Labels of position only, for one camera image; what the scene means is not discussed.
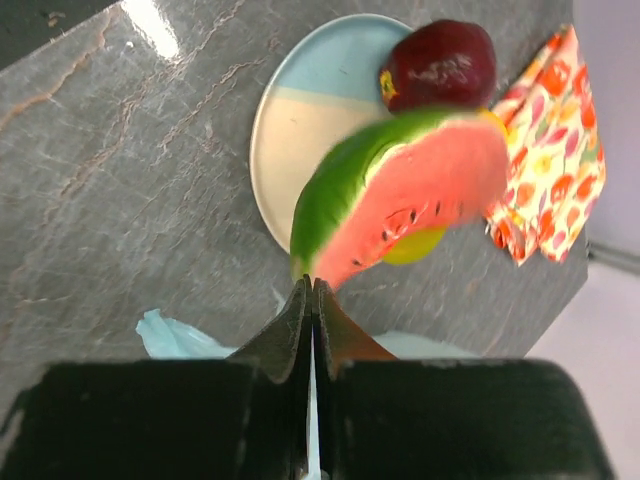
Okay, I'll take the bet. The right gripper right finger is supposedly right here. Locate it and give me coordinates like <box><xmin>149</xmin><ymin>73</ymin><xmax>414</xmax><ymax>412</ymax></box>
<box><xmin>312</xmin><ymin>278</ymin><xmax>397</xmax><ymax>479</ymax></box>

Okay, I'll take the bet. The red fake apple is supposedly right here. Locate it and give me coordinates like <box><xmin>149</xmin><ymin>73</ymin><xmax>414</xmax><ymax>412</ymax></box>
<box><xmin>378</xmin><ymin>19</ymin><xmax>497</xmax><ymax>113</ymax></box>

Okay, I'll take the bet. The fake watermelon slice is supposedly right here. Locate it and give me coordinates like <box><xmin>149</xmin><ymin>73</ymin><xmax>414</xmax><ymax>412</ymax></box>
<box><xmin>289</xmin><ymin>107</ymin><xmax>510</xmax><ymax>288</ymax></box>

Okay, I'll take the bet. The light blue plastic bag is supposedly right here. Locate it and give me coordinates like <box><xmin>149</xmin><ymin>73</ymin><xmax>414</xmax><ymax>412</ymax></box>
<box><xmin>136</xmin><ymin>309</ymin><xmax>473</xmax><ymax>479</ymax></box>

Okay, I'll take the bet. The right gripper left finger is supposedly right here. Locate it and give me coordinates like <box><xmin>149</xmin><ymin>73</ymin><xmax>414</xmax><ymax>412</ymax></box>
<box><xmin>230</xmin><ymin>275</ymin><xmax>313</xmax><ymax>479</ymax></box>

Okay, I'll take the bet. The yellow fake lemon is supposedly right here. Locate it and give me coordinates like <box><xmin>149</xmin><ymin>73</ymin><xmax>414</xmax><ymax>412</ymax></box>
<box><xmin>477</xmin><ymin>108</ymin><xmax>509</xmax><ymax>139</ymax></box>

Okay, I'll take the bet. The floral orange napkin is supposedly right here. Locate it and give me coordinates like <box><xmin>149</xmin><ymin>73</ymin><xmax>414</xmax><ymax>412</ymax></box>
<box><xmin>486</xmin><ymin>24</ymin><xmax>606</xmax><ymax>265</ymax></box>

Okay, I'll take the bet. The yellow fake mango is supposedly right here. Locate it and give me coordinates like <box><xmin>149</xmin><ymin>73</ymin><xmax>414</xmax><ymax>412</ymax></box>
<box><xmin>382</xmin><ymin>228</ymin><xmax>447</xmax><ymax>265</ymax></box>

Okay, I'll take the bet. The cream and blue plate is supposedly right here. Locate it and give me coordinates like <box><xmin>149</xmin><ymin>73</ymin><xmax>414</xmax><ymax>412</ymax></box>
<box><xmin>249</xmin><ymin>13</ymin><xmax>411</xmax><ymax>250</ymax></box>

